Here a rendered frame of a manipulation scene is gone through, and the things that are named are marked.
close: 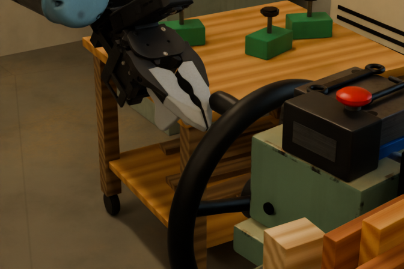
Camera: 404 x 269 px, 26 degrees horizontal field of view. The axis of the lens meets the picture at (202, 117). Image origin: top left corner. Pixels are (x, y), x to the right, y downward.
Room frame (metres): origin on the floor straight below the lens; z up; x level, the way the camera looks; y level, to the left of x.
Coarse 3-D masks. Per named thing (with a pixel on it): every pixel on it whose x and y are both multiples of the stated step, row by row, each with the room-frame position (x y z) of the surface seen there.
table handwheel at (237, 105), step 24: (264, 96) 0.84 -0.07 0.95; (288, 96) 0.85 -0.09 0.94; (240, 120) 0.81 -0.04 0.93; (216, 144) 0.79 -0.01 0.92; (192, 168) 0.78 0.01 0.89; (192, 192) 0.77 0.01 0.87; (192, 216) 0.77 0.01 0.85; (168, 240) 0.77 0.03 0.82; (192, 240) 0.77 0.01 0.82; (192, 264) 0.77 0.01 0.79
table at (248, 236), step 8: (240, 224) 0.71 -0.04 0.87; (248, 224) 0.71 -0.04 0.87; (256, 224) 0.71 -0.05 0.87; (240, 232) 0.70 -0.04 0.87; (248, 232) 0.70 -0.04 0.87; (256, 232) 0.70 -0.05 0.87; (240, 240) 0.70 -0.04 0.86; (248, 240) 0.69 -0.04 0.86; (256, 240) 0.69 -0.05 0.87; (240, 248) 0.70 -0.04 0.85; (248, 248) 0.69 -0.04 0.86; (256, 248) 0.69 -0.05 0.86; (248, 256) 0.69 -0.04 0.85; (256, 256) 0.69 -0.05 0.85; (256, 264) 0.69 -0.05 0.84
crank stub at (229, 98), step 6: (210, 96) 0.88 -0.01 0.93; (216, 96) 0.88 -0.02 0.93; (222, 96) 0.87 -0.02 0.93; (228, 96) 0.87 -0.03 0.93; (210, 102) 0.88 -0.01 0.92; (216, 102) 0.87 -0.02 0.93; (222, 102) 0.87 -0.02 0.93; (228, 102) 0.86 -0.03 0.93; (234, 102) 0.86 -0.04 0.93; (216, 108) 0.87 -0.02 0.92; (222, 108) 0.86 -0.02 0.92; (228, 108) 0.86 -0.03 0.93
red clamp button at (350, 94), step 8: (344, 88) 0.68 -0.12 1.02; (352, 88) 0.68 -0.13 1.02; (360, 88) 0.68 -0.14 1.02; (336, 96) 0.68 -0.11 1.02; (344, 96) 0.67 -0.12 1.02; (352, 96) 0.67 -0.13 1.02; (360, 96) 0.67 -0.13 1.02; (368, 96) 0.67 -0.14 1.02; (344, 104) 0.67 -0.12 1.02; (352, 104) 0.66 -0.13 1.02; (360, 104) 0.66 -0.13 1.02
